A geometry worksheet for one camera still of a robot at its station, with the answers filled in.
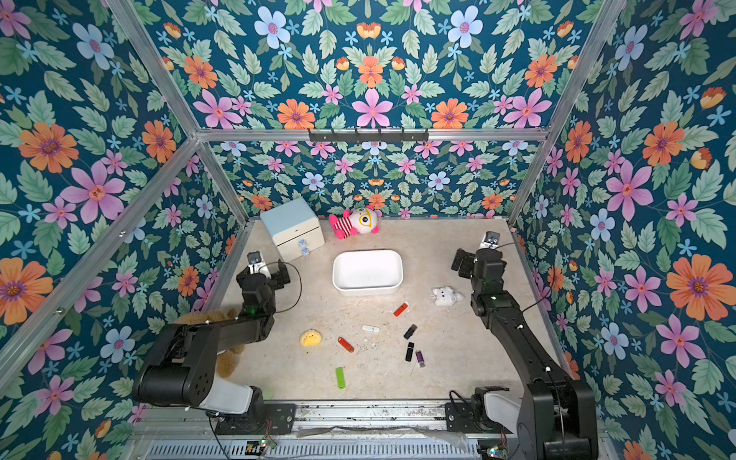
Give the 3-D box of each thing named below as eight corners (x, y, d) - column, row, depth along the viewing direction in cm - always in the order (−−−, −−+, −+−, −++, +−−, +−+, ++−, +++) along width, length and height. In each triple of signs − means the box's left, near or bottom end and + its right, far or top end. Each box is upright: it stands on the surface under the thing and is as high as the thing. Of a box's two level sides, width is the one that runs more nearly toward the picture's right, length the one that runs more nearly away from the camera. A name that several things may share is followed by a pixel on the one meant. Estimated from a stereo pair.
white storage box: (332, 297, 99) (329, 288, 94) (338, 259, 110) (335, 249, 105) (403, 297, 99) (404, 288, 94) (402, 259, 110) (402, 249, 105)
